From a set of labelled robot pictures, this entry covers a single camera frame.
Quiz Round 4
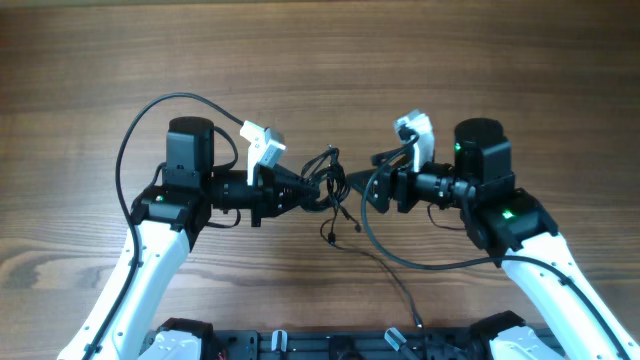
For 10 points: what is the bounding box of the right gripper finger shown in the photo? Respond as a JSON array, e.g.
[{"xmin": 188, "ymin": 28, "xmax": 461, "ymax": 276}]
[
  {"xmin": 371, "ymin": 147, "xmax": 410, "ymax": 168},
  {"xmin": 347, "ymin": 169, "xmax": 379, "ymax": 205}
]

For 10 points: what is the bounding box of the thin black usb cable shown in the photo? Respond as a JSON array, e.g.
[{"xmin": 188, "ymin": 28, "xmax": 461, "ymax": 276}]
[{"xmin": 319, "ymin": 217, "xmax": 425, "ymax": 330}]

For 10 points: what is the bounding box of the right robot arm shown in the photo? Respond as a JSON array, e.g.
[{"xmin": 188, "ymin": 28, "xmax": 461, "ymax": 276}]
[{"xmin": 347, "ymin": 112, "xmax": 639, "ymax": 359}]

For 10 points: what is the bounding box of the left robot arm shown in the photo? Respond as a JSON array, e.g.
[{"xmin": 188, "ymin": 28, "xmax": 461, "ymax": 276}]
[{"xmin": 59, "ymin": 117, "xmax": 320, "ymax": 359}]

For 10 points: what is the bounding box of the right camera black cable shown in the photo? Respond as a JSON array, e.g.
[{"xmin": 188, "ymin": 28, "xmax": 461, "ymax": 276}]
[{"xmin": 360, "ymin": 130, "xmax": 631, "ymax": 360}]

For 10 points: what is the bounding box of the camera black cable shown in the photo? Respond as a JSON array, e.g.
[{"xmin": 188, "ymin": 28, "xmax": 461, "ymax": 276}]
[
  {"xmin": 82, "ymin": 92, "xmax": 246, "ymax": 360},
  {"xmin": 360, "ymin": 130, "xmax": 631, "ymax": 360}
]

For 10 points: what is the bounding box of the left camera black cable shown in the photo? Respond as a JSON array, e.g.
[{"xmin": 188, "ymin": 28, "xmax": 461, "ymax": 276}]
[{"xmin": 82, "ymin": 92, "xmax": 246, "ymax": 360}]

